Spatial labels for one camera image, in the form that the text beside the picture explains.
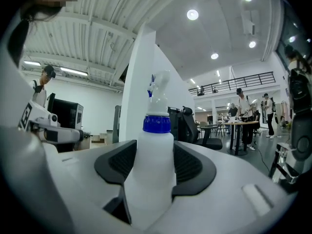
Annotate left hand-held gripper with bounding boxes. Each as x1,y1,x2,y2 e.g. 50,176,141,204
18,100,85,145

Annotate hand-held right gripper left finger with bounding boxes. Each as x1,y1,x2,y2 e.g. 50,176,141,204
43,139,138,234

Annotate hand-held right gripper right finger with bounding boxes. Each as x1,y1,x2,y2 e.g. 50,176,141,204
146,140,298,232

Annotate white spray bottle blue collar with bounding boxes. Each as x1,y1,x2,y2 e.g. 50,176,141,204
123,69,177,230

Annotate black cabinet machine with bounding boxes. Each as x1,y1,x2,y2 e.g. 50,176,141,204
46,93,84,153

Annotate wooden boxes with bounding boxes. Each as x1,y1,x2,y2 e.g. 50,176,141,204
90,131,108,146

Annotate grey upright stand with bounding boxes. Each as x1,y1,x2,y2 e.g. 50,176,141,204
113,105,122,144

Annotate black office chair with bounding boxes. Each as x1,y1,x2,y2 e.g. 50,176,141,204
167,105,224,151

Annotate round wooden table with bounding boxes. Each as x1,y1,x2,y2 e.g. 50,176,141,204
220,120,259,156

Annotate white partition pillar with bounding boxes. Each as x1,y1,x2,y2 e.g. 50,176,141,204
118,21,195,146

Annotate black balcony railing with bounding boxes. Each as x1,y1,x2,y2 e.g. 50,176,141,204
188,71,275,98

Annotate black backpack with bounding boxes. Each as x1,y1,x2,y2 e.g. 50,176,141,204
288,67,312,115

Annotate white ceiling air unit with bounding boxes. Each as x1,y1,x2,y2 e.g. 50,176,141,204
240,9,259,36

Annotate black floor cable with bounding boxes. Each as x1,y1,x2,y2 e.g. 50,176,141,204
253,142,272,173

